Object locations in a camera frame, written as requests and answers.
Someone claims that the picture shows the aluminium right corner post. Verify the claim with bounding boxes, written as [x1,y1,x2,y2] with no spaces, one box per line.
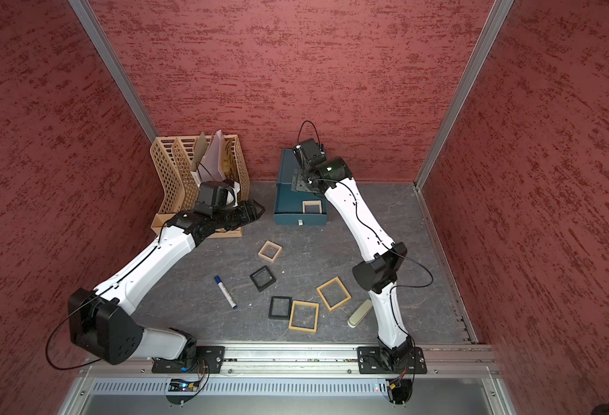
[414,0,514,193]

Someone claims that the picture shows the aluminium left corner post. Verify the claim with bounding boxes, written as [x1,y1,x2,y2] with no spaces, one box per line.
[68,0,159,143]

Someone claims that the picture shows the blue white marker pen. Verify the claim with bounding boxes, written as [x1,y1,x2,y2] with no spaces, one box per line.
[214,276,237,310]

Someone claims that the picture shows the brown printed cardboard sheet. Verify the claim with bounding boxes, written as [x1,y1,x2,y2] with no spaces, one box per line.
[190,131,208,171]

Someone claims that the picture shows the beige lattice file organizer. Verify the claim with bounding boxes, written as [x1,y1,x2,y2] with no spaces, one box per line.
[150,134,250,233]

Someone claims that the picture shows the small black brooch box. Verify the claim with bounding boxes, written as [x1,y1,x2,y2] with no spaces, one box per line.
[268,296,292,321]
[249,266,277,292]

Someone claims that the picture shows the teal top drawer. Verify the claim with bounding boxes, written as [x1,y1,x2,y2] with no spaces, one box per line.
[273,183,328,227]

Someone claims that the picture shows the aluminium front rail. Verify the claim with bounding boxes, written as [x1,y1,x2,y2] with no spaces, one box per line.
[60,342,515,414]

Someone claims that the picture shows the small beige brooch box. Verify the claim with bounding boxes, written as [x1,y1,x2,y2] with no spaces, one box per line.
[258,240,283,264]
[302,200,323,214]

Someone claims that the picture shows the aluminium corner post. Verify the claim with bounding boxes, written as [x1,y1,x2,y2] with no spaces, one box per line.
[68,0,159,143]
[414,0,514,193]

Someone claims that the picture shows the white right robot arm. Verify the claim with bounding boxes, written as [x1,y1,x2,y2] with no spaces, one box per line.
[296,155,414,370]

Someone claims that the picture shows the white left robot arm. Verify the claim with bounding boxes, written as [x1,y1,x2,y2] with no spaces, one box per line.
[68,200,266,372]

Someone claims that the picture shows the lilac plastic folder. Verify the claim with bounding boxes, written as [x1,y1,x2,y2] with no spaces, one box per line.
[197,130,228,182]

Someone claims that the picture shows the teal stacked drawer cabinet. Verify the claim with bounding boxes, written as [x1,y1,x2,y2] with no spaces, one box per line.
[273,149,328,227]

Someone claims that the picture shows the beige oblong case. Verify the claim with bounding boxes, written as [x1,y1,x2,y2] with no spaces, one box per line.
[347,299,373,329]

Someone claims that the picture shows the left controller board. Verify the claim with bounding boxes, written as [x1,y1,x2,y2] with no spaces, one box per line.
[168,379,201,394]

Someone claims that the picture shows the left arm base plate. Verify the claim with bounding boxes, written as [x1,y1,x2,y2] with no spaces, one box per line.
[152,346,226,375]

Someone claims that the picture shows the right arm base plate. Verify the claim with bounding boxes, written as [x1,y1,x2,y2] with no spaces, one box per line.
[356,345,427,375]

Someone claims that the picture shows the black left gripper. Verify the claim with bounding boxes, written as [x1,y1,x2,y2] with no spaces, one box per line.
[213,199,266,230]

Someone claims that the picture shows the large tan brooch box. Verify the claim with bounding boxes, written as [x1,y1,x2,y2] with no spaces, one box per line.
[317,277,352,311]
[288,301,319,333]

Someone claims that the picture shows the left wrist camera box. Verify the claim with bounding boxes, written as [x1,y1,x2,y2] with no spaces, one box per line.
[193,179,239,217]

